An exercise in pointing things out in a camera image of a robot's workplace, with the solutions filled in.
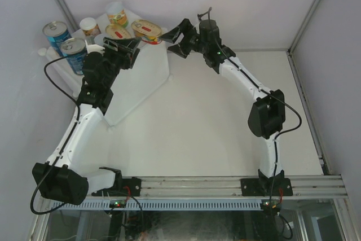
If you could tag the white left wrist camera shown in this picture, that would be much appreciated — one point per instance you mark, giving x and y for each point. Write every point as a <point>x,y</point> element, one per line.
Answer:
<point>91,46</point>

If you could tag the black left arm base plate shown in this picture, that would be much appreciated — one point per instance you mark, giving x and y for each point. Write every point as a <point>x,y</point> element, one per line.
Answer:
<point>132,186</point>

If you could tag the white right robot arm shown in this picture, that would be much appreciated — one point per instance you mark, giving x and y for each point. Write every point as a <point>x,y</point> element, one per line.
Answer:
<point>267,111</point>

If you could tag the white plastic cube cabinet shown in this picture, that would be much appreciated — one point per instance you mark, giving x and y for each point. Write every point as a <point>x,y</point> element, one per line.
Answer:
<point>132,86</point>

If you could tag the left controller circuit board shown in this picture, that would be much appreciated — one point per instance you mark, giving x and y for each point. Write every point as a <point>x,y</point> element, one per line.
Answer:
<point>118,204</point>

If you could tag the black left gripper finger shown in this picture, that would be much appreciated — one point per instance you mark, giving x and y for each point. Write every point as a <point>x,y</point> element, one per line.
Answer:
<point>126,46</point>
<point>134,57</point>

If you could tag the dark blue tall can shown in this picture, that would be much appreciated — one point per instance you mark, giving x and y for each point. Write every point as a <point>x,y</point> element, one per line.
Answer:
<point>74,50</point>

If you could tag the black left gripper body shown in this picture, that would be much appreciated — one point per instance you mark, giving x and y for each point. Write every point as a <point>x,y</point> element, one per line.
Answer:
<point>115,61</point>

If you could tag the yellow can with plastic lid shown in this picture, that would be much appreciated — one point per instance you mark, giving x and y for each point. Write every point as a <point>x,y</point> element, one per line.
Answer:
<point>99,39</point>

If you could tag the controller circuit board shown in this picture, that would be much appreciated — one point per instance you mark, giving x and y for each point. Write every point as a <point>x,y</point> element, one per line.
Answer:
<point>118,204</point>
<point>269,204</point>

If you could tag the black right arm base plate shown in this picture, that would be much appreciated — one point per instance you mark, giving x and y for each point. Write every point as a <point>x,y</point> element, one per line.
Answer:
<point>258,187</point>

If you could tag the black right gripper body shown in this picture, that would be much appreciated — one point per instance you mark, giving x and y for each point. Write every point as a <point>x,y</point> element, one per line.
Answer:
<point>198,44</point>

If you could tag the green can with plastic lid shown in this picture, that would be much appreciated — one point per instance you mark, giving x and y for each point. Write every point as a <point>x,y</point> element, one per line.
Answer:
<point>116,13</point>

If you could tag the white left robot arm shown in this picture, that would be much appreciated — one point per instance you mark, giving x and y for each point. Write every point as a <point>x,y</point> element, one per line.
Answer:
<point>59,178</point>

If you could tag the slotted grey cable duct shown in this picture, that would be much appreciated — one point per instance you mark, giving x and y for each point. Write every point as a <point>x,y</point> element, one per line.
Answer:
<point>166,205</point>

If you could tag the light blue labelled can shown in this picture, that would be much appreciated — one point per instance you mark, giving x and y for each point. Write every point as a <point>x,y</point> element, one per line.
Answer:
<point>56,33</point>

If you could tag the right controller circuit board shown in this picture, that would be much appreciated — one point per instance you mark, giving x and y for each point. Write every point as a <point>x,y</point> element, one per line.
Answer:
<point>269,204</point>

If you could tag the aluminium frame rail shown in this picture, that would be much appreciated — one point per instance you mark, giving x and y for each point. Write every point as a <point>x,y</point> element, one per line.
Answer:
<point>229,187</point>

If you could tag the pink portrait labelled can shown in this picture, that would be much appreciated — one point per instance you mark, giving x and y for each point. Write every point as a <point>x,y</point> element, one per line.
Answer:
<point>90,27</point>

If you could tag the red sardine tin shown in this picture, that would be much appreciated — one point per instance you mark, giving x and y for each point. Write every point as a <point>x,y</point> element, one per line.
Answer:
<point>149,32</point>
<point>117,32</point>

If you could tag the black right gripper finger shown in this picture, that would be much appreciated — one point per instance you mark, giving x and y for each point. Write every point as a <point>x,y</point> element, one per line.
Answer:
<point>183,28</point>
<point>182,49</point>

